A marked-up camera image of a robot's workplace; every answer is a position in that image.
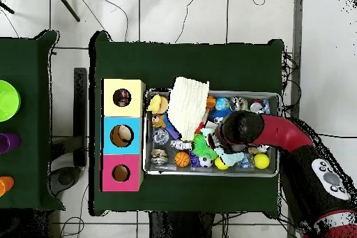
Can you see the mint waffle cloth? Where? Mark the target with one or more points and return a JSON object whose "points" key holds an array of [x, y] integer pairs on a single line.
{"points": [[231, 158]]}

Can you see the cream waffle cloth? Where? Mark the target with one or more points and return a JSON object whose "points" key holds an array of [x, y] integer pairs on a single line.
{"points": [[187, 106]]}

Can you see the colourful patterned cloth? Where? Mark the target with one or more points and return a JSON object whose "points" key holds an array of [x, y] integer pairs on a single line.
{"points": [[122, 97]]}

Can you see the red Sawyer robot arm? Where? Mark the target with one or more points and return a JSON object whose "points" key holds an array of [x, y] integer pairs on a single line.
{"points": [[281, 132]]}

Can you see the shallow mesh bin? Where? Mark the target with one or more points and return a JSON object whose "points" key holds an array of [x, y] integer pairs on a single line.
{"points": [[181, 171]]}

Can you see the wooden box with three holes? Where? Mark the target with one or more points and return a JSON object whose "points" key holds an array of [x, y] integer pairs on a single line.
{"points": [[111, 165]]}

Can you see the green spiky ball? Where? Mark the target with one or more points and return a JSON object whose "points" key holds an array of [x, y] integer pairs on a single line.
{"points": [[202, 147]]}

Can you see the small soccer ball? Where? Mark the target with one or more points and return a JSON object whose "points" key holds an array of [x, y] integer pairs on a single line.
{"points": [[205, 162]]}

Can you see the blue spiky ball with eyes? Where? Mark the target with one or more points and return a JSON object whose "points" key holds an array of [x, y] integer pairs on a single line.
{"points": [[216, 115]]}

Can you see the yellow ball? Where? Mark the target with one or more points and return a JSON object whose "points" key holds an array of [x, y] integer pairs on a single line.
{"points": [[220, 166], [262, 161]]}

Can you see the orange basketball toy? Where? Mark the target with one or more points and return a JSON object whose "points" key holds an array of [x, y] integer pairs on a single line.
{"points": [[182, 159]]}

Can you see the globe print ball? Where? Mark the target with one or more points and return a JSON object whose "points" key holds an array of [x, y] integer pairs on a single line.
{"points": [[222, 103]]}

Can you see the white baseball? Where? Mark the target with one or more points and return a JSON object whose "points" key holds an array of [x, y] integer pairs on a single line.
{"points": [[262, 148]]}

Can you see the yellow plush duck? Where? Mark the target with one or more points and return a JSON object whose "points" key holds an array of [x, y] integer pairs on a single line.
{"points": [[156, 104]]}

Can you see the black upright panel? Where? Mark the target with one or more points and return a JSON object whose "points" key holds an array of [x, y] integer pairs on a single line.
{"points": [[80, 109]]}

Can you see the grey rounded stand base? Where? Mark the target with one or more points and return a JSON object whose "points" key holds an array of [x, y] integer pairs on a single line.
{"points": [[65, 178]]}

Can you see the black tripod leg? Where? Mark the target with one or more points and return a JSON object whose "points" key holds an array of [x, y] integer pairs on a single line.
{"points": [[7, 8], [67, 5]]}

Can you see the purple cup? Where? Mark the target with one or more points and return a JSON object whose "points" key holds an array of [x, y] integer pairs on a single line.
{"points": [[8, 143]]}

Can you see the dark green side table cloth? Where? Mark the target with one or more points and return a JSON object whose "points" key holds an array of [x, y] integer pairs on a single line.
{"points": [[25, 53]]}

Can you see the lime green bowl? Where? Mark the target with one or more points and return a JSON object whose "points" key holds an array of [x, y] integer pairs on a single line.
{"points": [[8, 101]]}

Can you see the orange cup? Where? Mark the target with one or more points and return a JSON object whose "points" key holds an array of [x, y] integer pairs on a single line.
{"points": [[5, 186]]}

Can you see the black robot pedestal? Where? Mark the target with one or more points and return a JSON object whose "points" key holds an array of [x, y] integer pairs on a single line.
{"points": [[181, 226]]}

